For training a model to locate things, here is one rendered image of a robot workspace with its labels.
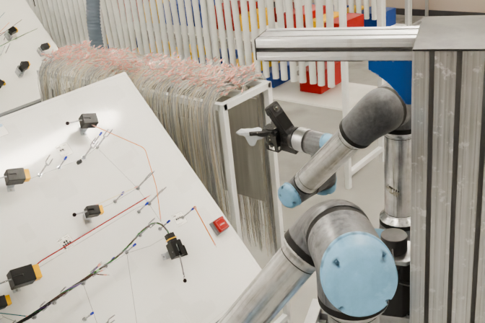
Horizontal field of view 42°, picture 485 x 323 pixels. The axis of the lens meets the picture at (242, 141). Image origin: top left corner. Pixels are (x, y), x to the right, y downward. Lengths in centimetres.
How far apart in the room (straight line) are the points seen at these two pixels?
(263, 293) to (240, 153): 207
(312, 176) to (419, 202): 56
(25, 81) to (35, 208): 306
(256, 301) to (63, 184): 125
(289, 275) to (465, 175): 37
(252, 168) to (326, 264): 223
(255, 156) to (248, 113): 23
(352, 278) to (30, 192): 147
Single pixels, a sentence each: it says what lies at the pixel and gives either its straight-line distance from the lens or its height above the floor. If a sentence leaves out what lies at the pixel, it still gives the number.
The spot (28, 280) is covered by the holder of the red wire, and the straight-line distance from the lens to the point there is 203.
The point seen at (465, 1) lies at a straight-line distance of 1014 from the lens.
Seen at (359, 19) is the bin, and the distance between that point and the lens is 498.
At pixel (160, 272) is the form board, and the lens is 230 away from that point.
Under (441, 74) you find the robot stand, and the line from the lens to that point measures 115.
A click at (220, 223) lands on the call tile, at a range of 244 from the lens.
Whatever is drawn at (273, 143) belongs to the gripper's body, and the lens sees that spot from 201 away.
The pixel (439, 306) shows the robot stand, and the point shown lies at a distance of 139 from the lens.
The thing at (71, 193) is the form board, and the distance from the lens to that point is 229.
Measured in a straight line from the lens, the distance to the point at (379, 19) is 499.
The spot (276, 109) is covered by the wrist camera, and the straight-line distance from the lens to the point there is 197.
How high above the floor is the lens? 234
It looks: 23 degrees down
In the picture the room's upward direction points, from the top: 6 degrees counter-clockwise
